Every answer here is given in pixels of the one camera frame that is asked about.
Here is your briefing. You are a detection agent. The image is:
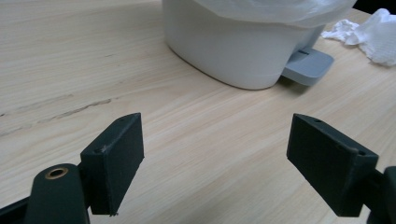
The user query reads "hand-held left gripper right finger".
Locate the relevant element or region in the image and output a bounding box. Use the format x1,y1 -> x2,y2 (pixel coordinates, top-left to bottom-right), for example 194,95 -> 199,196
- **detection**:
286,113 -> 380,218

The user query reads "white pedal trash can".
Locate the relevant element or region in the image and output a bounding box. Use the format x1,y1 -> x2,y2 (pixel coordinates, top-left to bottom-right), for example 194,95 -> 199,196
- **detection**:
162,0 -> 335,91

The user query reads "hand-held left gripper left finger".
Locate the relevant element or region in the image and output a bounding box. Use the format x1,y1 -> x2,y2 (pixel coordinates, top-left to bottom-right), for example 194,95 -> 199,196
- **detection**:
79,112 -> 146,217

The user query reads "white tissue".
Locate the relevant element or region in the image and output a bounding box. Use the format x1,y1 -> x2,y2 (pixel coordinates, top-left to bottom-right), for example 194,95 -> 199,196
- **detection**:
320,7 -> 396,68

